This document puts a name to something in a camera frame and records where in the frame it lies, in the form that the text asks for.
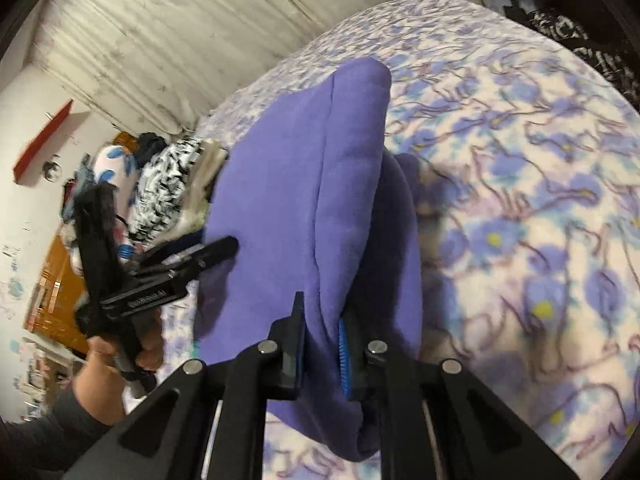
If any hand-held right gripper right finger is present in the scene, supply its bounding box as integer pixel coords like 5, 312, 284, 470
337, 316, 582, 480

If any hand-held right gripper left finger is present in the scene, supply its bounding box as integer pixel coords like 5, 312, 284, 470
62, 291, 307, 480

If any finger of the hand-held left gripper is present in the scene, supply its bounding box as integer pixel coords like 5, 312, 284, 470
131, 243, 202, 272
144, 236, 240, 282

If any purple zip hoodie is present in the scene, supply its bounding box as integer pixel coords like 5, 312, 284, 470
192, 56, 427, 464

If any person's left forearm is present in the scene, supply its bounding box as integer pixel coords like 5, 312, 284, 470
0, 389, 119, 480

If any stack of folded clothes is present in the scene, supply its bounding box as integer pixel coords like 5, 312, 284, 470
177, 139, 232, 246

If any person's left hand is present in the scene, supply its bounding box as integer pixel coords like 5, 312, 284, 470
71, 309, 166, 427

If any black and white printed garment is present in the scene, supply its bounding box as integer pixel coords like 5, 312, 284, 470
126, 137, 212, 244

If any orange wooden cabinet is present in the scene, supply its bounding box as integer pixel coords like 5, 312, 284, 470
24, 234, 94, 357

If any rolled blanket with blue flowers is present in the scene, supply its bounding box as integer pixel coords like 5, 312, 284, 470
72, 144, 147, 273

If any white patterned curtain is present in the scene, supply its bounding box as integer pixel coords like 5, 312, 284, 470
35, 0, 482, 132

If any purple floral bed blanket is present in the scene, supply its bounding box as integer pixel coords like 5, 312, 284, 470
122, 0, 640, 480

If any black patterned cloth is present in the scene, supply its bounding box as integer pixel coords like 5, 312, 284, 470
499, 0, 640, 107

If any red wall shelf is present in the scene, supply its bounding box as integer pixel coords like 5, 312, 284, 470
12, 99, 76, 187

